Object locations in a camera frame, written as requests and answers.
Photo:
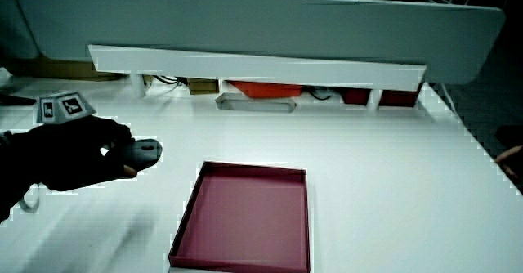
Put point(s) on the person's left hand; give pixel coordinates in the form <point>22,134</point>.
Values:
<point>65,154</point>

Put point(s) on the small brown cardboard box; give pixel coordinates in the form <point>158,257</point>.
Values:
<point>203,86</point>

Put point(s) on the large brown cardboard box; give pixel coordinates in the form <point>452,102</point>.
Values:
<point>61,69</point>

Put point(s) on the gray desk partition screen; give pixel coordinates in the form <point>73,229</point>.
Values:
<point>245,23</point>

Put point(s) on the dark red box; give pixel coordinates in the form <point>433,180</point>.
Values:
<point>398,99</point>
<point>355,96</point>

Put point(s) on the gray computer mouse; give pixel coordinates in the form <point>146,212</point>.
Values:
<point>144,154</point>

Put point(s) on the white desk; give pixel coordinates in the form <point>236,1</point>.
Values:
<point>388,183</point>

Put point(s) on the person's left forearm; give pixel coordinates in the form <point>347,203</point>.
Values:
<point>5,175</point>

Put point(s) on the white desk shelf riser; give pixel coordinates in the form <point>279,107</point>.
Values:
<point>253,66</point>

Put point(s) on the gray rounded partition screen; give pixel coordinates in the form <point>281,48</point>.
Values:
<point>14,23</point>

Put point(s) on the maroon shallow box lid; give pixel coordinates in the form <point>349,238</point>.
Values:
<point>245,216</point>

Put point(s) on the orange box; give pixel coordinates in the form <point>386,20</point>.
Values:
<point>267,90</point>

